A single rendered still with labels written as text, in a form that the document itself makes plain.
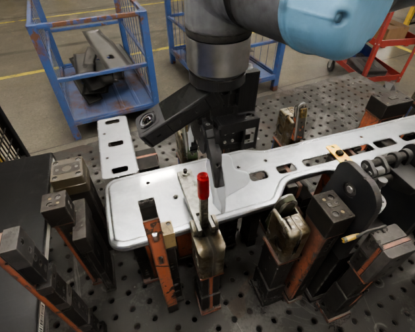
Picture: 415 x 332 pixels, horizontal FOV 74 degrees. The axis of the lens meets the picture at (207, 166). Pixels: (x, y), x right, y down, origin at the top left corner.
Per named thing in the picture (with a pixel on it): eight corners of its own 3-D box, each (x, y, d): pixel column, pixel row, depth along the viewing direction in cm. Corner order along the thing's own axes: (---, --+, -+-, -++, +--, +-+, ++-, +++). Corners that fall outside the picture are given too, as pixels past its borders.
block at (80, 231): (112, 254, 91) (84, 197, 70) (116, 290, 83) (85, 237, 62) (103, 257, 90) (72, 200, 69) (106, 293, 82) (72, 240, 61)
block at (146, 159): (167, 199, 108) (159, 143, 88) (174, 222, 100) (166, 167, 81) (143, 205, 106) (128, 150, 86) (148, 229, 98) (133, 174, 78)
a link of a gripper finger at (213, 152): (228, 188, 38) (216, 124, 36) (217, 190, 37) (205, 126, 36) (218, 182, 42) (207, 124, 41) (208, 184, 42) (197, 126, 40)
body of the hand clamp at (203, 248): (213, 286, 84) (215, 220, 59) (221, 309, 79) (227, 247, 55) (194, 292, 83) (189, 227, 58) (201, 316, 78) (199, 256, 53)
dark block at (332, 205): (290, 276, 86) (332, 188, 56) (302, 298, 81) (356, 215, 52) (275, 281, 85) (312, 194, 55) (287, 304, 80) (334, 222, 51)
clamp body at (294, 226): (270, 268, 88) (296, 193, 62) (288, 304, 80) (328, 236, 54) (244, 277, 86) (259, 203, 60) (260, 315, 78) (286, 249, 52)
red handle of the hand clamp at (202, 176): (211, 219, 59) (212, 166, 48) (215, 228, 57) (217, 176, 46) (192, 224, 58) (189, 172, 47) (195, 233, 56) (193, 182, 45)
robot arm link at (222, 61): (196, 49, 28) (176, 23, 33) (197, 89, 31) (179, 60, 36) (263, 39, 29) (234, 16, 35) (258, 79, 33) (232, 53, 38)
